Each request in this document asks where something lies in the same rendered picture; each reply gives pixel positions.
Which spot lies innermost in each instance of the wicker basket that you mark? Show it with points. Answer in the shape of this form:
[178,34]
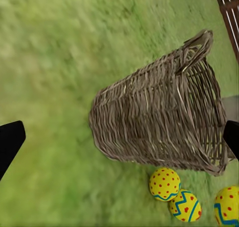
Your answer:
[159,116]

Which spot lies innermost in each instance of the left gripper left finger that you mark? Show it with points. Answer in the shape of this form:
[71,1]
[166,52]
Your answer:
[12,136]

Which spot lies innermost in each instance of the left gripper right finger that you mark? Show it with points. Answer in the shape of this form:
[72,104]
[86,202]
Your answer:
[231,136]

